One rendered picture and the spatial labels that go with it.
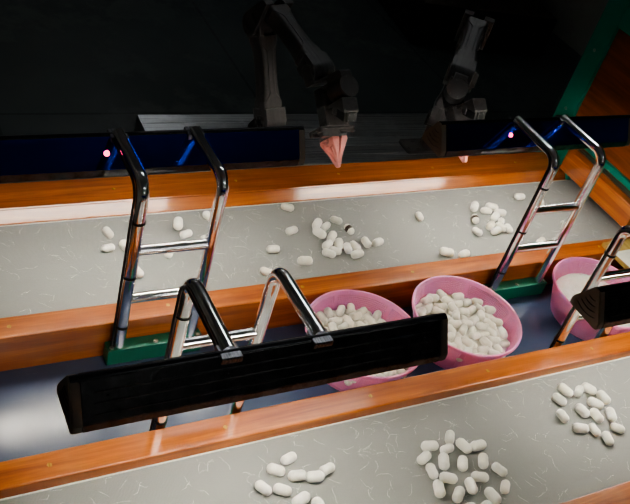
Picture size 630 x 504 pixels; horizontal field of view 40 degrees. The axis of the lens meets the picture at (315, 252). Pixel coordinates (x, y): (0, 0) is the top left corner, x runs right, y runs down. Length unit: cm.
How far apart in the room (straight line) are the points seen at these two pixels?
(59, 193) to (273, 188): 53
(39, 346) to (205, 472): 42
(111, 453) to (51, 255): 55
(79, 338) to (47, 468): 33
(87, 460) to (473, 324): 97
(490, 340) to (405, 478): 49
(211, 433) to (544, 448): 69
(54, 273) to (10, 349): 22
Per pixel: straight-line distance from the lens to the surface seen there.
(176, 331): 142
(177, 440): 158
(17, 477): 152
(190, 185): 215
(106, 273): 190
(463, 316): 209
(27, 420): 170
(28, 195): 205
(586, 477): 188
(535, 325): 227
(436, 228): 232
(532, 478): 181
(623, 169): 267
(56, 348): 177
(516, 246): 216
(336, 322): 192
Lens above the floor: 200
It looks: 37 degrees down
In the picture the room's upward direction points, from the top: 18 degrees clockwise
